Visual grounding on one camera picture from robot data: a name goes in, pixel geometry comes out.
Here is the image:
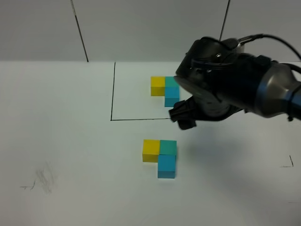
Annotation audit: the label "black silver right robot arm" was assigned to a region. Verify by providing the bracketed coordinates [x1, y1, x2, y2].
[169, 34, 301, 130]

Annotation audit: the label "blue template block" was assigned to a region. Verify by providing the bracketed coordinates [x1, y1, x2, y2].
[165, 87, 180, 107]

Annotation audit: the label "green template block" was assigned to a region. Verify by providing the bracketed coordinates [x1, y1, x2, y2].
[165, 76, 179, 88]

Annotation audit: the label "black camera cable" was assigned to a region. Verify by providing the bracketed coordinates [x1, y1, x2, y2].
[237, 34, 301, 76]

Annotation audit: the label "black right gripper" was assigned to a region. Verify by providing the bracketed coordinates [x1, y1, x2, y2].
[169, 97, 242, 130]

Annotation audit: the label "yellow template block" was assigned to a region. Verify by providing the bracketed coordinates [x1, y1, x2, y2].
[150, 76, 165, 97]

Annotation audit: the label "yellow loose block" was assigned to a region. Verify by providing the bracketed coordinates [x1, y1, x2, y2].
[142, 139, 160, 162]

